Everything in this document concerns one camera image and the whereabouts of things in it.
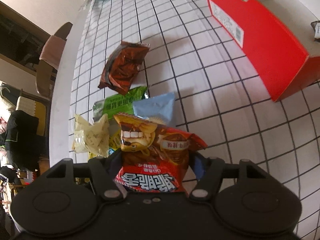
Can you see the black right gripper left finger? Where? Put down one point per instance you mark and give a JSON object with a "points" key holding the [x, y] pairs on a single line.
{"points": [[103, 171]]}

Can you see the pale yellow snack packet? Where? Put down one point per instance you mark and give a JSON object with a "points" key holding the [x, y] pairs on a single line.
{"points": [[92, 138]]}

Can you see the dark crinkled snack packet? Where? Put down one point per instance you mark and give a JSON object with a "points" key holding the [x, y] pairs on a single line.
{"points": [[316, 27]]}

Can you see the yellow cartoon snack packet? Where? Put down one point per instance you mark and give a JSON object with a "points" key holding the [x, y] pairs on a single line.
{"points": [[114, 141]]}

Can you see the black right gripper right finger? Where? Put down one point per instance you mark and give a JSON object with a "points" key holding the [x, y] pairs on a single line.
{"points": [[208, 173]]}

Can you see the brown foil snack packet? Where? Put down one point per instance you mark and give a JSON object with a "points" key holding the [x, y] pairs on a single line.
{"points": [[123, 66]]}

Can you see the black jacket on chair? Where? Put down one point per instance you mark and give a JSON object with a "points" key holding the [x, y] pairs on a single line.
{"points": [[20, 141]]}

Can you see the wooden chair with pink cushion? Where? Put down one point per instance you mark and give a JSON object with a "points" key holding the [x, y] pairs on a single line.
{"points": [[50, 58]]}

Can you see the light blue snack packet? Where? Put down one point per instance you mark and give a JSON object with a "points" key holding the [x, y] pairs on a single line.
{"points": [[159, 109]]}

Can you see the green snack packet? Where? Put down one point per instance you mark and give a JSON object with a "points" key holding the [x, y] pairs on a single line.
{"points": [[118, 103]]}

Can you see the red white cardboard box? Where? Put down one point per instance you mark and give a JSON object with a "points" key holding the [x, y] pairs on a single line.
{"points": [[277, 38]]}

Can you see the red cartoon snack bag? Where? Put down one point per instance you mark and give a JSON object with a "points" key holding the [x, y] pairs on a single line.
{"points": [[155, 157]]}

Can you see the checkered white tablecloth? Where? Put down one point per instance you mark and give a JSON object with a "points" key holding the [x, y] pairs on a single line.
{"points": [[219, 96]]}

